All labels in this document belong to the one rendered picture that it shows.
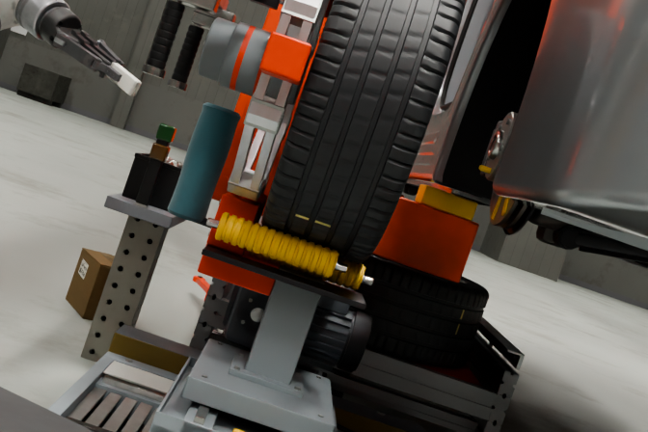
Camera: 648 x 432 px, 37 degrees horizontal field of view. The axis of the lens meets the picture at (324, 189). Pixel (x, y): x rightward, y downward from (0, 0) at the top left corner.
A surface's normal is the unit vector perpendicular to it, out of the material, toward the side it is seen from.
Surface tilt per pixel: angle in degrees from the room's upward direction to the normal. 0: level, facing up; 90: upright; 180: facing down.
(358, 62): 84
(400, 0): 58
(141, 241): 90
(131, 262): 90
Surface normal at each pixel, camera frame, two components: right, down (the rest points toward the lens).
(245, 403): 0.01, 0.03
